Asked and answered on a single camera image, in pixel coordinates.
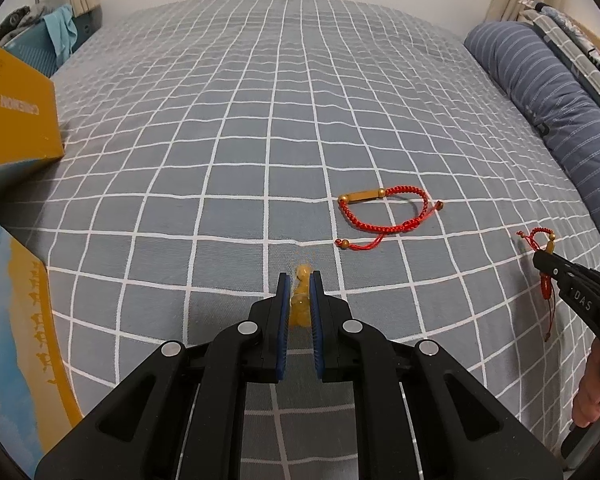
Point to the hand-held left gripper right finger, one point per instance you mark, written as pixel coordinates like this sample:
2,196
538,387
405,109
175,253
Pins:
317,330

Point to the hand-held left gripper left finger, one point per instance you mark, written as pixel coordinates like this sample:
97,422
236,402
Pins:
281,330

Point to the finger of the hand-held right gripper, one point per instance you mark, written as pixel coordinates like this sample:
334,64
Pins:
555,265

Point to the person's right hand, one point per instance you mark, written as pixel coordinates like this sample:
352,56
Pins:
586,390

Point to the blue striped pillow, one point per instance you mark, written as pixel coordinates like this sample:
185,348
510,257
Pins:
545,85

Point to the grey checked bed sheet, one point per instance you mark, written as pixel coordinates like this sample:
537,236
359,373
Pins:
230,110

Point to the blue white patterned pillow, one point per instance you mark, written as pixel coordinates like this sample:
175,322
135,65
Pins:
570,17

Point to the blue and yellow printed box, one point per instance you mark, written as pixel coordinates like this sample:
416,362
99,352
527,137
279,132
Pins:
20,335

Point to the yellow cardboard box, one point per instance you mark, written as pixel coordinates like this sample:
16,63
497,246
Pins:
15,110

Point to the teal cloth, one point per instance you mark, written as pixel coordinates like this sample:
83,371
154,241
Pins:
60,30

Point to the blue ribbed storage bin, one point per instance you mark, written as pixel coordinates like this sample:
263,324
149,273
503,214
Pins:
35,50

